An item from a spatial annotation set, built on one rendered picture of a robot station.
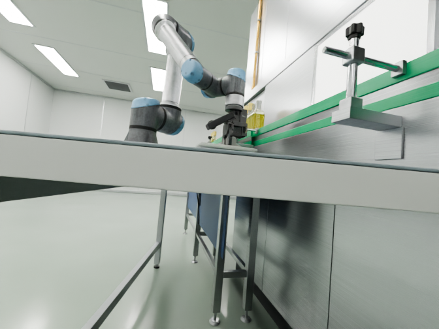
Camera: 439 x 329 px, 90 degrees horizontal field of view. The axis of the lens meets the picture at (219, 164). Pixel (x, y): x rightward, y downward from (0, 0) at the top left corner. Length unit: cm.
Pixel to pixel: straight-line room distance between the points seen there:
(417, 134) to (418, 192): 25
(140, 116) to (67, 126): 654
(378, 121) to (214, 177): 34
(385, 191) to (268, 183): 9
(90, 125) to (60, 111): 84
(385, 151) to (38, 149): 49
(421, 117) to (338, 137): 17
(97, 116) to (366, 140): 709
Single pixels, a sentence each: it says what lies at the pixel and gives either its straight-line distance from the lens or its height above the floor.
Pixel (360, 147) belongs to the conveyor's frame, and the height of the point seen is 81.
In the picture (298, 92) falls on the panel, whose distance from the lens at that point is 113.
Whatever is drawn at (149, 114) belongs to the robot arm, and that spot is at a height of 96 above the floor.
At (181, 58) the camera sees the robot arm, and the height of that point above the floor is 116.
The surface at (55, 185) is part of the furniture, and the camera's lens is 62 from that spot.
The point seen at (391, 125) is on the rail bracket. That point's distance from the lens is 48.
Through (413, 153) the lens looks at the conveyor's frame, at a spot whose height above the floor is 79.
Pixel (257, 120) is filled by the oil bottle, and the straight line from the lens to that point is 115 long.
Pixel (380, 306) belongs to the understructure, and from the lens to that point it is 82.
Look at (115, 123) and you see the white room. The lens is 718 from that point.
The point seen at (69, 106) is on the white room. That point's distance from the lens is 759.
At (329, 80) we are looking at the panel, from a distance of 98.
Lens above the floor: 73
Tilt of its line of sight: 3 degrees up
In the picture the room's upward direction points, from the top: 5 degrees clockwise
